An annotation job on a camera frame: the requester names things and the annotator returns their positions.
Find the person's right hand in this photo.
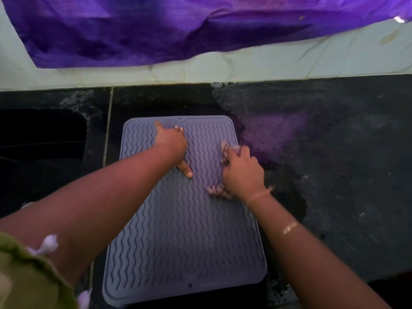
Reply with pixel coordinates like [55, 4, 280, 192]
[221, 145, 268, 204]

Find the person's left hand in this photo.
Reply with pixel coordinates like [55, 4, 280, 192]
[155, 121, 194, 179]

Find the pink striped cleaning rag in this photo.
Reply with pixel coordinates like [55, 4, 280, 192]
[207, 140, 242, 201]

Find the grey wavy silicone mat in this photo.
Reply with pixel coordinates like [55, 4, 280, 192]
[102, 115, 268, 307]

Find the person's left forearm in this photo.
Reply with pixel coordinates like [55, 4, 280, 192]
[0, 143, 181, 288]

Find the person's right forearm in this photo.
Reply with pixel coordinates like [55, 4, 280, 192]
[246, 189, 392, 309]

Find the purple cloth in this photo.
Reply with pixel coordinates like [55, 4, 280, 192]
[0, 0, 412, 69]

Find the black sink basin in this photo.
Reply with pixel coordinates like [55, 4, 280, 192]
[0, 107, 88, 219]

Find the green sleeve with white pompoms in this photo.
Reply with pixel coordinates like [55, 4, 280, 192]
[0, 203, 93, 309]

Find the thin thread wrist bracelet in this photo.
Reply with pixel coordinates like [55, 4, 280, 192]
[246, 185, 275, 208]

